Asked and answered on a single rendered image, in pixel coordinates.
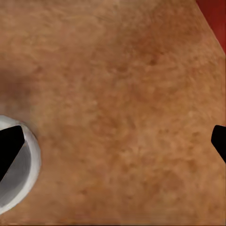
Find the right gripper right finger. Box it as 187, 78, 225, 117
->
211, 125, 226, 163

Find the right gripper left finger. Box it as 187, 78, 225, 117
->
0, 125, 24, 182

